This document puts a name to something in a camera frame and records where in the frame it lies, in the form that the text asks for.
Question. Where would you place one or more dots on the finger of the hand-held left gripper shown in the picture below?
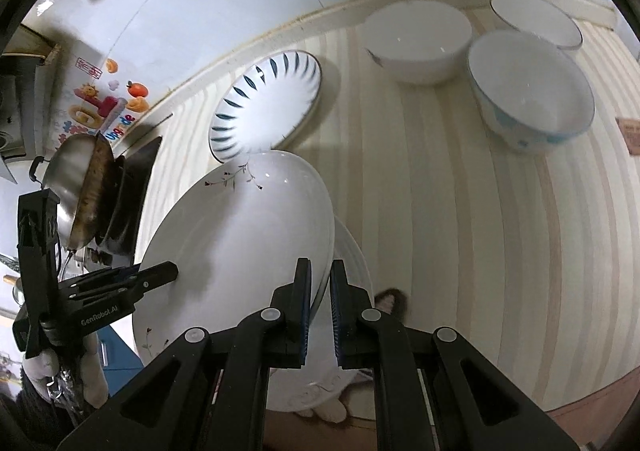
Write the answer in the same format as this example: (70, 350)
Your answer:
(107, 276)
(160, 275)

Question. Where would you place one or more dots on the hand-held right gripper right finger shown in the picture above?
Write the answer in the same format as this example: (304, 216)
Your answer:
(336, 316)

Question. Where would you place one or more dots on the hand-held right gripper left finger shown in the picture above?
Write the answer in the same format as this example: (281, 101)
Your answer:
(303, 321)

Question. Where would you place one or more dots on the white plate twig print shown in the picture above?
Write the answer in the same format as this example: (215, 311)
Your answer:
(352, 261)
(235, 251)

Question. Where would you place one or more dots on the white plate blue leaf pattern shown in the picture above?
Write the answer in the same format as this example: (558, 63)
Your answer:
(270, 106)

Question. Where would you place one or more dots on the white bowl red flower print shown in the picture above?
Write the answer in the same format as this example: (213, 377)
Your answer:
(415, 38)

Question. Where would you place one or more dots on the white bowl blue print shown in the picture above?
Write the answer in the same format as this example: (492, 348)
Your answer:
(530, 91)

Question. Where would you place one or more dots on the white bowl dark rim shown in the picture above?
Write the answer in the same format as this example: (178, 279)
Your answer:
(535, 16)

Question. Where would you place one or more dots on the person's left forearm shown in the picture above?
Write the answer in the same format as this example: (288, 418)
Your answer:
(30, 423)

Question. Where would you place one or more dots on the person's left hand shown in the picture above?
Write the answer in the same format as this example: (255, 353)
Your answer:
(92, 376)

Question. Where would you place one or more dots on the dark furry slipper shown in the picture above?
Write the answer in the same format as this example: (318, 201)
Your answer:
(392, 301)

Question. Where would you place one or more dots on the blue cabinet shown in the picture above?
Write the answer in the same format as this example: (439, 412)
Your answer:
(117, 356)

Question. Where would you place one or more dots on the black gas stove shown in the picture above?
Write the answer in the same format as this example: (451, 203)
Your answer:
(135, 191)

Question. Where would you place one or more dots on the steel wok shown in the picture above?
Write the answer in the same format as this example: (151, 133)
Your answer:
(70, 171)

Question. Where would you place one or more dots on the striped countertop mat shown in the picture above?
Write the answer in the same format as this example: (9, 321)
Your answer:
(425, 231)

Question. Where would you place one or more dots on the grey range hood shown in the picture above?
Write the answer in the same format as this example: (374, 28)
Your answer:
(12, 96)

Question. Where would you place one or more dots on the brown label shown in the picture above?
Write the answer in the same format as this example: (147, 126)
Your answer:
(631, 136)

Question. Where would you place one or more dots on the colourful fruit wall sticker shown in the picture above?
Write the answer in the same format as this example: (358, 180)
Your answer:
(100, 101)

